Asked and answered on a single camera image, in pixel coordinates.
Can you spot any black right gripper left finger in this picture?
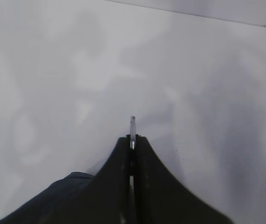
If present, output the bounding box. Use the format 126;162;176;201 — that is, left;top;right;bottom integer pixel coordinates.
39;137;134;224

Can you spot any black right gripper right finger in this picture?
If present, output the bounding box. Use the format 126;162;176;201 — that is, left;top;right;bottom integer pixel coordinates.
133;136;232;224

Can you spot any navy blue lunch bag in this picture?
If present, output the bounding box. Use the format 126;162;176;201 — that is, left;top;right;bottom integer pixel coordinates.
0;172;94;224

